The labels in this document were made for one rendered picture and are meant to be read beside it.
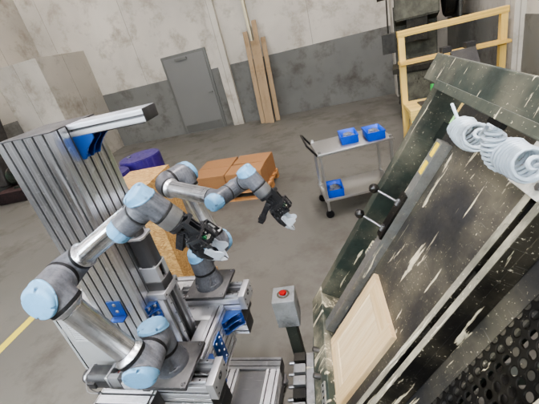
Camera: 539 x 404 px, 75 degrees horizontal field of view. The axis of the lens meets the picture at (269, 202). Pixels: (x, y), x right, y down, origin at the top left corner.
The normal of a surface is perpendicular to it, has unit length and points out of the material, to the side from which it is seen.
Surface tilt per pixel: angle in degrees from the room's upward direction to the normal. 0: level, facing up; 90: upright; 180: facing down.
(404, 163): 90
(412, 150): 90
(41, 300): 84
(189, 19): 90
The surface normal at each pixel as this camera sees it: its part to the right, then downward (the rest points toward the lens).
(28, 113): -0.18, 0.47
